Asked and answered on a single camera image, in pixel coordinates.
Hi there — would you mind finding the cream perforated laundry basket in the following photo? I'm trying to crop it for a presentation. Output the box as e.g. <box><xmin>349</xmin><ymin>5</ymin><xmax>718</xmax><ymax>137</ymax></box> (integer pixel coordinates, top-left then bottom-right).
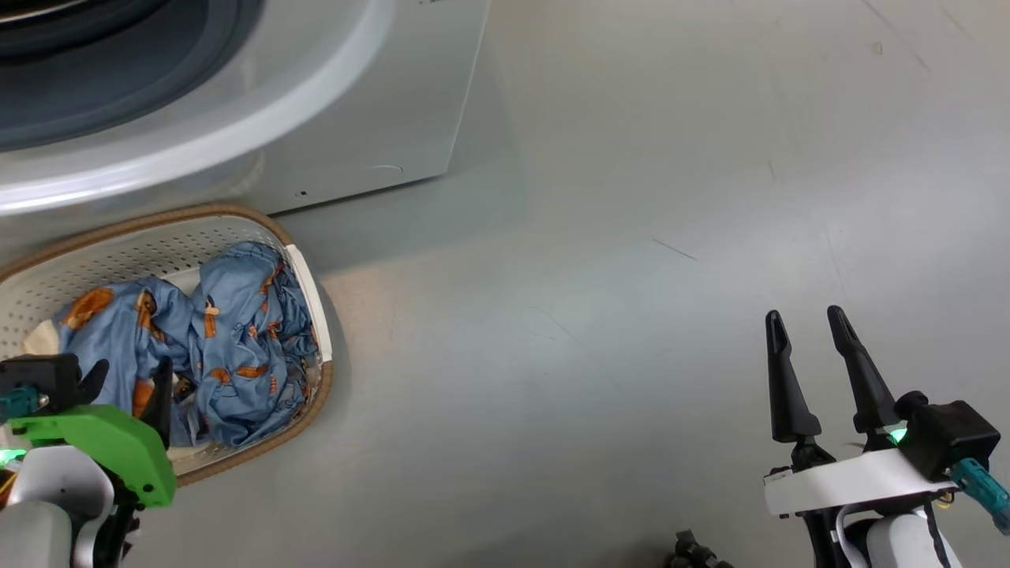
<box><xmin>0</xmin><ymin>204</ymin><xmax>334</xmax><ymax>486</ymax></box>

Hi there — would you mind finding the blue garment with orange print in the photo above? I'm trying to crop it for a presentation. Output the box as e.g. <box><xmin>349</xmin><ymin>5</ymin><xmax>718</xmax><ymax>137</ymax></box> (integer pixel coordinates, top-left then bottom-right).
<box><xmin>54</xmin><ymin>276</ymin><xmax>198</xmax><ymax>447</ymax></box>
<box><xmin>188</xmin><ymin>241</ymin><xmax>321</xmax><ymax>449</ymax></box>

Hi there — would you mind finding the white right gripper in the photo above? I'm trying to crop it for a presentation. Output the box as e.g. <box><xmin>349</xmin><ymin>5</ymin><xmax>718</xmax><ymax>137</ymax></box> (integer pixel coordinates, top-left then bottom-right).
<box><xmin>762</xmin><ymin>305</ymin><xmax>957</xmax><ymax>519</ymax></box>

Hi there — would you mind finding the white front-load washing machine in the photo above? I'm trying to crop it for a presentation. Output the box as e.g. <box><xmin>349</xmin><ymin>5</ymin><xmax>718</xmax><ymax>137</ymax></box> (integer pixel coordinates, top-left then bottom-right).
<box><xmin>0</xmin><ymin>0</ymin><xmax>492</xmax><ymax>220</ymax></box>

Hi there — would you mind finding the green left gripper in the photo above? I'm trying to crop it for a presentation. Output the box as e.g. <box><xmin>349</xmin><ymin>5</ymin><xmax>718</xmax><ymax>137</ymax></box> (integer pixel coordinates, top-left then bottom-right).
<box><xmin>8</xmin><ymin>356</ymin><xmax>177</xmax><ymax>509</ymax></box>

